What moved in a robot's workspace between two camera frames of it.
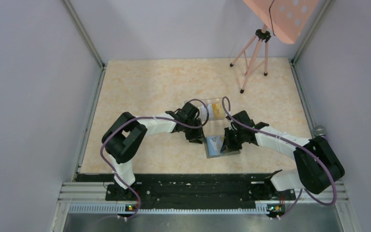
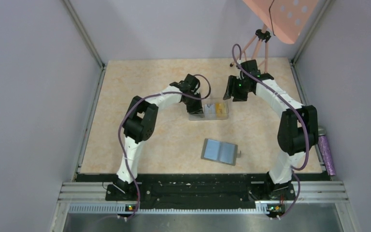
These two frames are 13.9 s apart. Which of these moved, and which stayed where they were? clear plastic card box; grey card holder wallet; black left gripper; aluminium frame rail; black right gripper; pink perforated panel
Moved: grey card holder wallet; black right gripper; black left gripper
Stayed: aluminium frame rail; clear plastic card box; pink perforated panel
